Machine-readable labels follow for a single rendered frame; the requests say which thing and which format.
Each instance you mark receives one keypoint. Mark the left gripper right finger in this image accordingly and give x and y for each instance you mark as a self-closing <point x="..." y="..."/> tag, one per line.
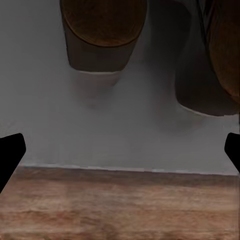
<point x="232" y="148"/>

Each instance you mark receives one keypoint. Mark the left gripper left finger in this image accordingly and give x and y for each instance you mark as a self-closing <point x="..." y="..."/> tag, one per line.
<point x="12" y="150"/>

